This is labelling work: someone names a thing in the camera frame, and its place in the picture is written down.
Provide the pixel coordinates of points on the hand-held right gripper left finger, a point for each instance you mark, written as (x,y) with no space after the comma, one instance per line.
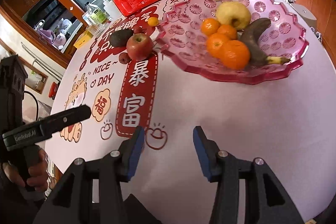
(135,151)

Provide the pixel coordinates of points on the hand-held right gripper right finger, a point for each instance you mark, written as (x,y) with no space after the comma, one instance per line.
(202,151)

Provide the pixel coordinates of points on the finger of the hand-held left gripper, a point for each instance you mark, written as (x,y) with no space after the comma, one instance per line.
(68,117)

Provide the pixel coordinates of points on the red date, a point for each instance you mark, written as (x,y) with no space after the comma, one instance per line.
(139,29)
(124,58)

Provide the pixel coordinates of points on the dark avocado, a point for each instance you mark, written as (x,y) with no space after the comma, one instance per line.
(120,37)

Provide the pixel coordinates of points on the red apple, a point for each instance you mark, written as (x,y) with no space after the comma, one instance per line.
(139,47)

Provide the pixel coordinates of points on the mandarin orange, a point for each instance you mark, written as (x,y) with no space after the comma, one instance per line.
(235,54)
(227,31)
(216,44)
(210,26)

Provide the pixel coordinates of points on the overripe dark banana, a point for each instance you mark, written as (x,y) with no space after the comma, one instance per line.
(253,37)

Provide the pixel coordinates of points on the small kumquat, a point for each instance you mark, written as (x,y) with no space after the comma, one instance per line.
(153,22)

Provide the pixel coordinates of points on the yellow pear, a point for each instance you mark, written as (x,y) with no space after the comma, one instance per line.
(232,14)

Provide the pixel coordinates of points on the pink plastic fruit bowl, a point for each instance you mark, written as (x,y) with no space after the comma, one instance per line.
(283,29)

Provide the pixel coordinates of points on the person's left forearm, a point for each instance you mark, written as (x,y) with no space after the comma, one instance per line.
(13,208)

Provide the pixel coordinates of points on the person's left hand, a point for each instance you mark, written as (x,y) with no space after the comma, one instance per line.
(39,171)

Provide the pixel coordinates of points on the pink printed tablecloth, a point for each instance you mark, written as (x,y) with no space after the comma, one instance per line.
(236,113)

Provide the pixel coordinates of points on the person's dark clothing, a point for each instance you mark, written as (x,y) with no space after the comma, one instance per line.
(141,211)

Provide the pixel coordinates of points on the wooden kitchen counter cabinet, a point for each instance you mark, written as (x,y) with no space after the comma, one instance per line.
(52,48)

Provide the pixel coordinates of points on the yellow flat box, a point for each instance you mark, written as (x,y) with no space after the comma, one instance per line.
(82,40)

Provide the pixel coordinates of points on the pink plastic bag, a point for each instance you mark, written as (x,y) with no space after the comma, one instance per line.
(46,28)

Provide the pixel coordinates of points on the clear glass cup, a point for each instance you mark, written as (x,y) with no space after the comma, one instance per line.
(98,29)

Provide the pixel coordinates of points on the clear plastic bottle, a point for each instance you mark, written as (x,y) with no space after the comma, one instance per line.
(95,15)

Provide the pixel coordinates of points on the white squeeze bottle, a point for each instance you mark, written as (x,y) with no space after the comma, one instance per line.
(111,10)

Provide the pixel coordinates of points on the grey white round stool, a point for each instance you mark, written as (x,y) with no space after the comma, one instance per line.
(304,14)

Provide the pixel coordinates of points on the small wall niche shelf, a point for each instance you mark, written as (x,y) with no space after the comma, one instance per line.
(36,79)

